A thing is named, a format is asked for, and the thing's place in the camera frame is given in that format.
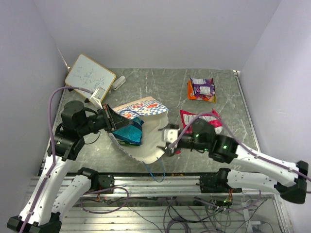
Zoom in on light blue snack packet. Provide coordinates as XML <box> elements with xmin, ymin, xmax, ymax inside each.
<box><xmin>113</xmin><ymin>117</ymin><xmax>144</xmax><ymax>146</ymax></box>

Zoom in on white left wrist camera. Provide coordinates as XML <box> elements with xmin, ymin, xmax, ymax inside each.
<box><xmin>89</xmin><ymin>87</ymin><xmax>105</xmax><ymax>109</ymax></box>

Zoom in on pink red snack bag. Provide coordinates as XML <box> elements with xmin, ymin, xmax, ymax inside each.
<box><xmin>180</xmin><ymin>110</ymin><xmax>223</xmax><ymax>134</ymax></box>

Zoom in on checkered blue paper bag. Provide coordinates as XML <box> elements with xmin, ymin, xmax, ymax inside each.
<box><xmin>110</xmin><ymin>96</ymin><xmax>170</xmax><ymax>183</ymax></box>

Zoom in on yellow framed whiteboard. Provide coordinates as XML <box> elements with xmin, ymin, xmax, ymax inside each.
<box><xmin>65</xmin><ymin>54</ymin><xmax>116</xmax><ymax>101</ymax></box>

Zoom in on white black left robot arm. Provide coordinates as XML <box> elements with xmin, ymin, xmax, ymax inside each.
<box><xmin>7</xmin><ymin>100</ymin><xmax>133</xmax><ymax>233</ymax></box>

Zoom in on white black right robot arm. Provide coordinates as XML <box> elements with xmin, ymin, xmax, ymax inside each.
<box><xmin>161</xmin><ymin>118</ymin><xmax>309</xmax><ymax>204</ymax></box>

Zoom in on orange snack packet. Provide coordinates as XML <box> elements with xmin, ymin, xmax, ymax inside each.
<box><xmin>188</xmin><ymin>81</ymin><xmax>217</xmax><ymax>103</ymax></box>

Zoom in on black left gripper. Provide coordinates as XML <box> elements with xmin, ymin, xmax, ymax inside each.
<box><xmin>77</xmin><ymin>103</ymin><xmax>133</xmax><ymax>136</ymax></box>

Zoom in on white marker eraser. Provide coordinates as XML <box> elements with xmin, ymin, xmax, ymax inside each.
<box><xmin>112</xmin><ymin>76</ymin><xmax>126</xmax><ymax>90</ymax></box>

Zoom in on aluminium rail frame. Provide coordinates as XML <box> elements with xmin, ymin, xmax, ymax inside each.
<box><xmin>14</xmin><ymin>171</ymin><xmax>290</xmax><ymax>233</ymax></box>

